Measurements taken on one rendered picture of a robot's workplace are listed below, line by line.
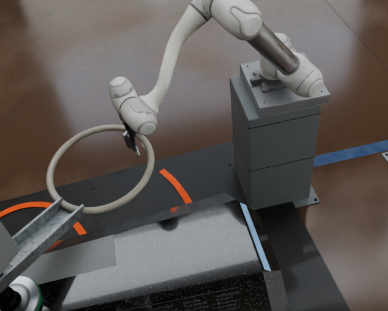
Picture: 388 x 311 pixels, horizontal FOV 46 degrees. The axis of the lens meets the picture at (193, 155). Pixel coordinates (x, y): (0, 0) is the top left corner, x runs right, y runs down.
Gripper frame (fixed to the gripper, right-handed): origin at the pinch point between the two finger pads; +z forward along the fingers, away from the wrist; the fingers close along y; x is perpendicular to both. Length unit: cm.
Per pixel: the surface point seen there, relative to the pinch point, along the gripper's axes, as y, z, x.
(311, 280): -26, 88, 84
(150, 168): 11.9, -10.7, 21.0
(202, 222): 16, 0, 51
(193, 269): 34, -1, 62
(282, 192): -63, 79, 42
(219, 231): 15, 0, 60
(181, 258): 34, -1, 55
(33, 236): 64, -14, 8
